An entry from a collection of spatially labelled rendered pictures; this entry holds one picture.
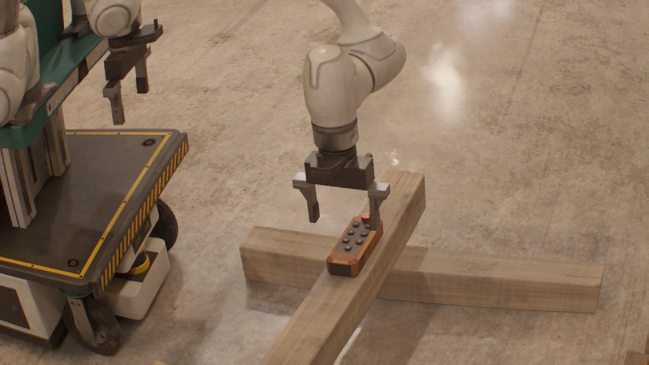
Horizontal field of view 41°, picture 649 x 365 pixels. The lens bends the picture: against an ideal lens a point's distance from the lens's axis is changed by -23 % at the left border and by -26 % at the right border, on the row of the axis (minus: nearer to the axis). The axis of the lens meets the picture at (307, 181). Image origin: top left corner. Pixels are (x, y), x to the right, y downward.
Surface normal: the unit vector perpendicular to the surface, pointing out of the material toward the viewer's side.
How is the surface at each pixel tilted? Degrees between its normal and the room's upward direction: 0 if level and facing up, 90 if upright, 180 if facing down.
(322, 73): 78
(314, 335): 0
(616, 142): 0
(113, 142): 0
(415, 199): 90
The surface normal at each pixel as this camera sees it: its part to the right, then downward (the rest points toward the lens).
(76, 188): -0.11, -0.85
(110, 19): 0.21, 0.62
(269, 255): -0.37, 0.51
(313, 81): -0.62, 0.33
